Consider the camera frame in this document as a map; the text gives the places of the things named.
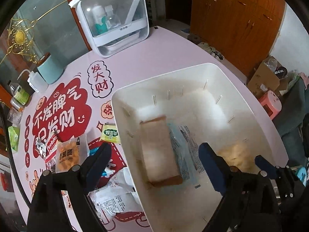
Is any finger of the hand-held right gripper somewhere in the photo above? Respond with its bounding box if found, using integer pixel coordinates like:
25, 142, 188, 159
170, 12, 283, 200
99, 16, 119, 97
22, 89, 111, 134
255, 155, 306, 213

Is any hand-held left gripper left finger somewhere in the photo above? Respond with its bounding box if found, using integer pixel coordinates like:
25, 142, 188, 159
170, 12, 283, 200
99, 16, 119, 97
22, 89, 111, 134
27, 142, 113, 232

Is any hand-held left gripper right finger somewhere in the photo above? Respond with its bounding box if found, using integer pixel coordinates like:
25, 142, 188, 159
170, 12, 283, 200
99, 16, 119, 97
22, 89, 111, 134
198, 142, 283, 232

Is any pale yellow snack packet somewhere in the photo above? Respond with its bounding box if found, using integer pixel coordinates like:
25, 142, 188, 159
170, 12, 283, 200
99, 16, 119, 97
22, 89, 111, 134
217, 142, 260, 172

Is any yellow ball snack packet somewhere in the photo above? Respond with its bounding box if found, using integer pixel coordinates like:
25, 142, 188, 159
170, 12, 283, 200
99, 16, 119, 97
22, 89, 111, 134
55, 137, 88, 173

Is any white snack packet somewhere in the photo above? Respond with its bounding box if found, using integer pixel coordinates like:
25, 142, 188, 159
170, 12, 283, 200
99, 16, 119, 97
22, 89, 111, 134
88, 167, 143, 223

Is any red cookie packet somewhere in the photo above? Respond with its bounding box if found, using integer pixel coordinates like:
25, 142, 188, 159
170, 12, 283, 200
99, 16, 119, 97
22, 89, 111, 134
45, 133, 61, 173

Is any white plastic basket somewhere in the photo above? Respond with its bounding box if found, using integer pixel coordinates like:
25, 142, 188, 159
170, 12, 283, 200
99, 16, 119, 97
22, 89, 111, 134
111, 63, 289, 232

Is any blue snack packet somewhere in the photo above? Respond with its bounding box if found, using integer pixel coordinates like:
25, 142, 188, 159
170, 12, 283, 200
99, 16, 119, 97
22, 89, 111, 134
88, 147, 114, 177

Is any green yellow snack packet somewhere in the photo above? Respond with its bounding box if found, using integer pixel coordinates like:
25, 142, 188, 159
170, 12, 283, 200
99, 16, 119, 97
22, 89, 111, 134
99, 123, 121, 144

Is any clear blue printed packet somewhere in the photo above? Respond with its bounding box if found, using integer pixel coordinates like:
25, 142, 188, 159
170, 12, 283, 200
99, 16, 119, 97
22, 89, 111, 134
168, 123, 213, 185

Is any blue plastic stool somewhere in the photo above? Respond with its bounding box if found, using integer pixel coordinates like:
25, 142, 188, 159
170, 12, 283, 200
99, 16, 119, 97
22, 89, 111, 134
296, 165, 309, 186

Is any dark green chair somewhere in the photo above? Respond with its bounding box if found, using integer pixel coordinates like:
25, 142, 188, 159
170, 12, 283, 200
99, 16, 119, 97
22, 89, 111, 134
275, 77, 309, 165

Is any silver foil snack packet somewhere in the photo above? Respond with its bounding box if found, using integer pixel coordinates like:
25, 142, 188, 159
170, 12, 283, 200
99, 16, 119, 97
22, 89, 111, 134
34, 136, 50, 160

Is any brown bread packet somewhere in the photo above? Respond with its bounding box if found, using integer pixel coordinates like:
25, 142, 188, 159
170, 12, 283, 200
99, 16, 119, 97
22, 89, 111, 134
139, 115, 183, 188

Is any pink plastic stool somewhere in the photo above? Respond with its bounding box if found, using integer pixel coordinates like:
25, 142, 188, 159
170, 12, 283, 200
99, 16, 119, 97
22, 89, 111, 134
258, 90, 283, 120

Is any green tissue packet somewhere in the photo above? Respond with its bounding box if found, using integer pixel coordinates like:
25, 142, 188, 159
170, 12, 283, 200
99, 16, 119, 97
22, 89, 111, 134
8, 126, 21, 151

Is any cardboard box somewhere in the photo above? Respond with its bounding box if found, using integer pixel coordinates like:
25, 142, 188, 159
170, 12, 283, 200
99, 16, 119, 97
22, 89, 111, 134
247, 56, 298, 99

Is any glass cup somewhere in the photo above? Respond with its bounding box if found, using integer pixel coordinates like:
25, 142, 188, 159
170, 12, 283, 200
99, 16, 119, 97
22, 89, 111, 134
7, 107, 23, 124

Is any black round lid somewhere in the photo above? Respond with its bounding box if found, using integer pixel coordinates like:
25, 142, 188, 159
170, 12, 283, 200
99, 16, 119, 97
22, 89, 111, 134
274, 66, 289, 79

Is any small clear jar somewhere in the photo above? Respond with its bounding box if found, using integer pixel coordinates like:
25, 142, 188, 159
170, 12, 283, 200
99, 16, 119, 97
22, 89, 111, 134
10, 98, 26, 112

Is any white squeeze wash bottle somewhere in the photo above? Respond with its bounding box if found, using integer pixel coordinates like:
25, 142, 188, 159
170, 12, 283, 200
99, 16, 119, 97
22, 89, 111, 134
21, 70, 47, 93

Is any green label bottle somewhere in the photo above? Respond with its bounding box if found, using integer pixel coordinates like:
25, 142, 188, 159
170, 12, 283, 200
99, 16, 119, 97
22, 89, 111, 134
8, 82, 31, 105

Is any crumpled clear bottle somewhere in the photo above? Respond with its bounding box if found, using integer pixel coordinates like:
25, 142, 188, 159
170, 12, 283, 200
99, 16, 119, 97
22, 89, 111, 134
266, 59, 278, 72

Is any light teal canister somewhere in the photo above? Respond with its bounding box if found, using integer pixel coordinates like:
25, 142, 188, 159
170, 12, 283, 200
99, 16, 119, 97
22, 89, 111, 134
37, 53, 64, 84

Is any white black sneaker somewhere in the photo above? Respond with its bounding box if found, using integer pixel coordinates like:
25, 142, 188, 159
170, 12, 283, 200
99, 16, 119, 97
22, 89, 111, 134
210, 48, 225, 60

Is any white bottle with teal cap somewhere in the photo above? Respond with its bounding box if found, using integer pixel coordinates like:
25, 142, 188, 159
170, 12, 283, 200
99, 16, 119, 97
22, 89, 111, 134
92, 5, 108, 35

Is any wooden glass door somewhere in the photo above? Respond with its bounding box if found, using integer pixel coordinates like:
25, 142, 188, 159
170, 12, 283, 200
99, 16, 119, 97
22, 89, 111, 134
0, 0, 93, 97

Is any wooden cabinet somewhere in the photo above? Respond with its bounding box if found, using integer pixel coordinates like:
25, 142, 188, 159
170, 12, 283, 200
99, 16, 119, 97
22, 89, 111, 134
191, 0, 286, 72

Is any clear plastic bottle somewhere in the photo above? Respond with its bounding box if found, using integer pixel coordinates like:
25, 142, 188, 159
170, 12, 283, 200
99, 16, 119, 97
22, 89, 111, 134
104, 5, 121, 29

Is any large gold door ornament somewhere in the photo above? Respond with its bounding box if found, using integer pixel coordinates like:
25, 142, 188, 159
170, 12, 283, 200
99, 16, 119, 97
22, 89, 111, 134
5, 17, 39, 62

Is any white storage box with lid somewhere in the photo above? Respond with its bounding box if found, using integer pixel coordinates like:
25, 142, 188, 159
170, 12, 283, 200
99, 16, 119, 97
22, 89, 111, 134
68, 0, 149, 58

